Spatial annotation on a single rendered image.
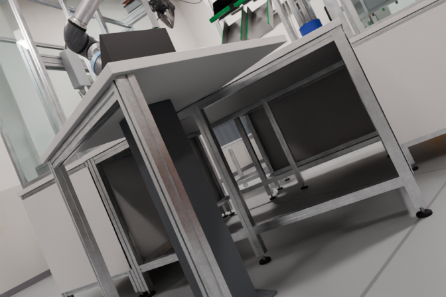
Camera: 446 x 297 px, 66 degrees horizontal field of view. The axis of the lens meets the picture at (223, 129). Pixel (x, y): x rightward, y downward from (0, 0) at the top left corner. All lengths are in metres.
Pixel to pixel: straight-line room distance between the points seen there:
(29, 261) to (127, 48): 4.48
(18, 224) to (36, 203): 3.04
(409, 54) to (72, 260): 2.31
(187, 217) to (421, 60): 1.73
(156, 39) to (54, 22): 5.38
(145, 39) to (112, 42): 0.13
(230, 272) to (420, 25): 1.67
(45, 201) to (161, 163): 1.63
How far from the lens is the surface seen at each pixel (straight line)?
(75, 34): 1.86
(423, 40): 2.26
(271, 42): 1.24
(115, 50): 1.28
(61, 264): 2.46
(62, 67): 2.84
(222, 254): 1.32
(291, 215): 1.62
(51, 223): 2.41
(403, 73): 2.24
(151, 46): 1.36
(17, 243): 5.48
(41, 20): 6.66
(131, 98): 0.86
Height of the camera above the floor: 0.56
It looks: 3 degrees up
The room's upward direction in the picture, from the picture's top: 24 degrees counter-clockwise
